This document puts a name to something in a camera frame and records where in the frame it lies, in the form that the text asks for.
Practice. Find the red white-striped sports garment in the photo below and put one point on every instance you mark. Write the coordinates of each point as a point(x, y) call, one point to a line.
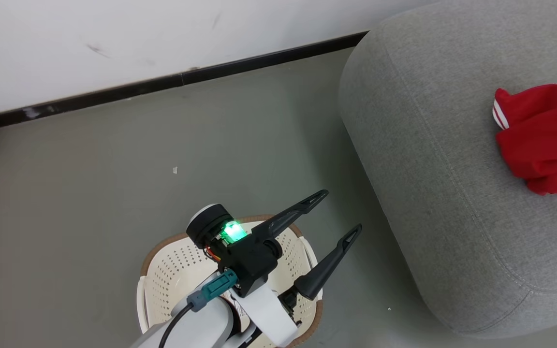
point(544, 140)

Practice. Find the left gripper with motor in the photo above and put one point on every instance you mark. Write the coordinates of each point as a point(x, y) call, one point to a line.
point(208, 224)

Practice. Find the black wall baseboard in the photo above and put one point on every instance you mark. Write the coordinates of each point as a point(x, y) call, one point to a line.
point(211, 70)

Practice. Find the grey fabric sofa seat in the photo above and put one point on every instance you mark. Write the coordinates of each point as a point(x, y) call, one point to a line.
point(452, 193)

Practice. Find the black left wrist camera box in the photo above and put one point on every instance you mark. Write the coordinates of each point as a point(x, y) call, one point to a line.
point(249, 261)

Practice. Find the cream perforated laundry basket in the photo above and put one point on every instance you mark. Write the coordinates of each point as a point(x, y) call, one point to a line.
point(172, 270)

